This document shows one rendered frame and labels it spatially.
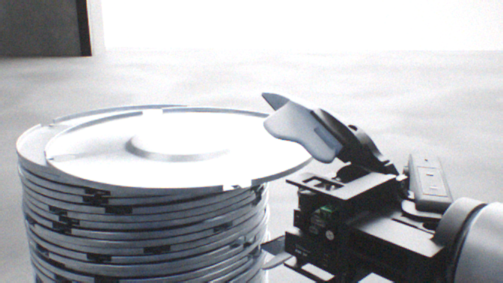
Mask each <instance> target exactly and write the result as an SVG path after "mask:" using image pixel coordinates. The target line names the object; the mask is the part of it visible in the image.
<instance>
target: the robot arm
mask: <svg viewBox="0 0 503 283"><path fill-rule="evenodd" d="M261 96H262V97H263V98H264V100H265V101H266V102H267V103H268V104H270V105H271V108H272V109H273V110H274V111H275V112H273V113H272V114H271V115H270V116H269V117H268V118H265V119H264V120H263V128H264V129H265V130H266V132H267V133H269V134H270V135H271V136H272V137H273V138H274V139H278V140H282V141H286V142H294V143H297V144H299V145H300V146H301V147H302V148H303V149H304V150H306V151H307V152H308V153H309V155H310V156H311V157H312V158H314V159H316V160H317V161H319V162H321V163H322V164H327V165H328V164H331V162H333V161H334V160H335V158H338V159H339V160H340V161H342V162H344V164H346V162H351V164H349V165H345V166H344V167H342V168H339V169H338V170H337V172H336V174H335V173H334V172H331V174H327V175H325V176H320V175H317V174H312V173H311V172H309V171H303V172H301V174H297V175H294V176H292V177H289V178H285V183H288V184H290V185H292V186H297V187H298V190H297V195H298V197H299V200H298V208H297V209H296V208H293V227H292V228H289V230H287V231H285V232H284V235H281V236H279V237H275V239H272V240H269V241H266V242H264V243H261V244H260V247H261V249H263V250H264V251H265V252H268V253H270V254H271V255H274V256H275V257H274V258H272V259H271V260H270V261H268V262H267V263H265V264H264V265H263V266H262V267H261V269H262V270H271V269H273V268H276V267H279V266H281V264H283V266H284V267H287V268H289V269H291V270H294V271H295V272H297V273H298V274H300V275H301V276H304V277H306V278H308V279H310V280H313V282H316V283H358V282H360V281H361V280H362V279H365V277H367V276H369V275H370V274H371V273H373V274H376V275H378V276H381V278H384V279H386V280H389V281H391V282H394V283H503V203H500V202H494V203H491V204H490V205H489V204H488V203H485V202H481V201H476V200H473V199H470V198H460V199H458V200H456V201H455V202H454V201H453V198H452V195H451V191H450V188H449V185H448V181H446V178H445V173H444V171H443V168H442V164H441V161H440V159H439V157H438V156H425V155H415V153H410V154H409V161H408V162H407V166H404V167H403V175H399V173H398V170H397V169H396V167H395V165H394V163H393V162H390V160H389V159H388V158H387V157H386V156H383V154H382V153H381V152H380V150H379V149H378V147H377V146H376V145H375V143H374V141H373V140H372V139H371V137H370V136H369V135H368V134H367V133H366V132H365V131H364V130H363V129H362V128H361V127H360V126H358V125H357V124H355V123H353V122H352V121H349V120H347V119H346V118H343V116H341V115H338V114H336V113H334V112H331V111H329V110H328V109H325V108H320V107H319V106H317V105H315V104H313V103H310V102H308V101H306V100H302V99H299V98H297V97H295V96H293V95H290V94H285V93H281V92H275V91H263V92H262V94H261ZM307 264H310V265H313V266H315V267H317V268H319V269H322V270H324V271H326V273H328V274H331V275H332V276H333V277H331V278H330V279H327V281H326V280H325V279H323V278H321V277H319V276H316V275H315V274H313V273H311V272H309V271H307V270H305V269H303V268H301V267H304V266H306V265H307Z"/></svg>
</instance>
